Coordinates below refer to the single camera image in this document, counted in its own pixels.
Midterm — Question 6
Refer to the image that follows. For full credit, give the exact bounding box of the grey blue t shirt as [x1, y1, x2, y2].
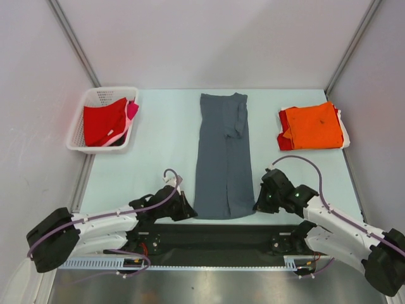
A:
[194, 93, 255, 220]

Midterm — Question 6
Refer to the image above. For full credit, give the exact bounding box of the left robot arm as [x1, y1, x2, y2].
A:
[26, 186, 197, 273]

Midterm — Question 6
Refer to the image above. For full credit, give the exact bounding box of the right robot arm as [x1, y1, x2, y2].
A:
[254, 169, 404, 297]

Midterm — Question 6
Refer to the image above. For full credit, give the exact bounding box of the orange folded t shirt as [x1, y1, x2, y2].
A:
[287, 101, 343, 151]

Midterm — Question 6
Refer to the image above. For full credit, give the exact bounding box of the white folded t shirt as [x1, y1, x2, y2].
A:
[337, 110, 351, 149]

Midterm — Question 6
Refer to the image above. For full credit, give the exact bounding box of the white plastic basket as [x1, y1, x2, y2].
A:
[66, 86, 139, 155]

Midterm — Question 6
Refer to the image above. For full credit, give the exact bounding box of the pink shirt in basket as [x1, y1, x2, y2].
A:
[108, 101, 139, 146]

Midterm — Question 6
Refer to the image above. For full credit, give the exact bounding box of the red shirt in basket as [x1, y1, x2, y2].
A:
[84, 98, 128, 147]

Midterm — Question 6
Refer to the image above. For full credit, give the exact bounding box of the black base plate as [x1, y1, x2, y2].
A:
[139, 224, 322, 264]

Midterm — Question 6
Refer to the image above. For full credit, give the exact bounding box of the white cable duct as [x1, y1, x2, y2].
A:
[59, 254, 313, 271]

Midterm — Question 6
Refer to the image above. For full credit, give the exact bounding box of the right aluminium corner post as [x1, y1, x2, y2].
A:
[324, 0, 385, 99]

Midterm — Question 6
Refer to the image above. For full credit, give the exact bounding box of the aluminium corner post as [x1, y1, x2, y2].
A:
[46, 0, 101, 87]
[324, 0, 385, 99]

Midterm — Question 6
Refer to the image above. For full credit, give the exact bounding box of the left aluminium corner post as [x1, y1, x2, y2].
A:
[46, 0, 101, 87]

